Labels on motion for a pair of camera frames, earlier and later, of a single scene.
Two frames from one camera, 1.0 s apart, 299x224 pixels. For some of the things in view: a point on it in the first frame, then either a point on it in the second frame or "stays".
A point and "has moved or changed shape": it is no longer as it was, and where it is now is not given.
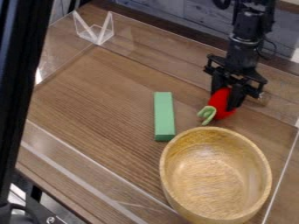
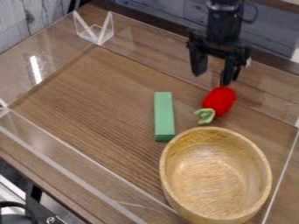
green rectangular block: [163, 115] stays
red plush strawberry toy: [219, 100] has moved or changed shape
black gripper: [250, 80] -> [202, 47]
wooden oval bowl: [215, 174] stays
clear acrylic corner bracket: [95, 33] stays
